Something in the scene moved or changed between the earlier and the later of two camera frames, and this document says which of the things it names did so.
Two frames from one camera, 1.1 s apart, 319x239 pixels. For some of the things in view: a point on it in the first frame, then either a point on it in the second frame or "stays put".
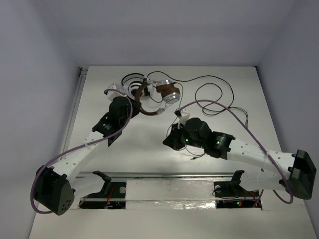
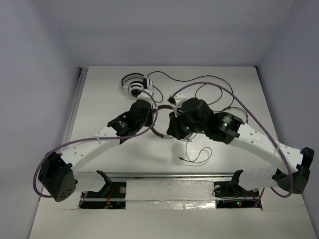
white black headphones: x=131 y=82 stays put
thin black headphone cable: x=167 y=127 -> x=194 y=157
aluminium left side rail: x=82 y=73 stays put
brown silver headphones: x=170 y=91 -> x=153 y=128
